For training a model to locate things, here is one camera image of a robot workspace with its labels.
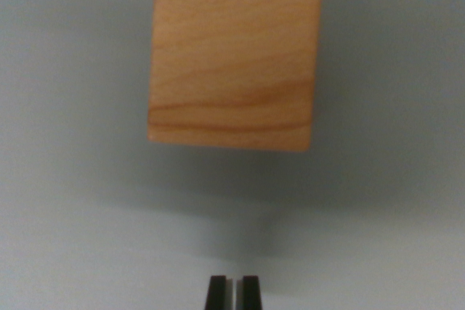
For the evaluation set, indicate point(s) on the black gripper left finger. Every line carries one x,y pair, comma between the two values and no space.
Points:
217,295

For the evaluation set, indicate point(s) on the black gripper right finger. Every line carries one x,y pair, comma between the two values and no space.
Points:
251,295

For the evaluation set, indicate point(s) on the light wooden cube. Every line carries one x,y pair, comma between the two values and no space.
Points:
232,63

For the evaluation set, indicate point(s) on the grey plastic tray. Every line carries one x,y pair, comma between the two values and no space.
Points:
72,215

